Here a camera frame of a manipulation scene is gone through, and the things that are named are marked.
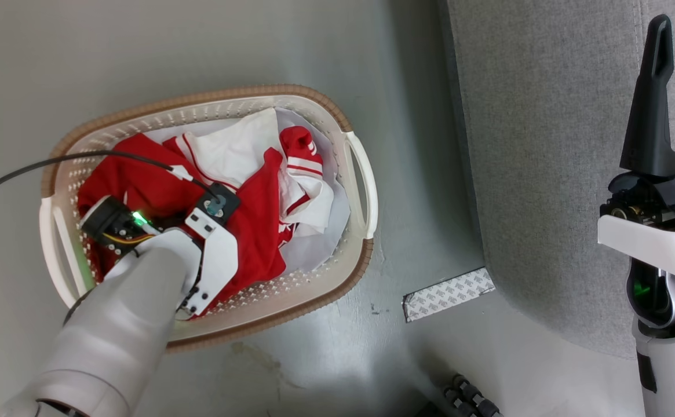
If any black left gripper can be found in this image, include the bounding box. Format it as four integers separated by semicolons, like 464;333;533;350
80;195;159;257

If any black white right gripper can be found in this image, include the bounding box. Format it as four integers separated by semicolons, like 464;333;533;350
597;14;675;284

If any red and white jersey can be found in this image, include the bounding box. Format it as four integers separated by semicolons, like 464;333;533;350
76;108;336;316

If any white basket with brown rim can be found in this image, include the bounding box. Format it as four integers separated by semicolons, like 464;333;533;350
39;85;379;354

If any grey fabric sofa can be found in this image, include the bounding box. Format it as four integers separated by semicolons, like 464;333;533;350
437;0;675;360

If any patterned white tape strip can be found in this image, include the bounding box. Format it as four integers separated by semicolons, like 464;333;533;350
402;267;496;323

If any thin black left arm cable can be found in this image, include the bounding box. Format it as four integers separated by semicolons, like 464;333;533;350
0;151;217;237

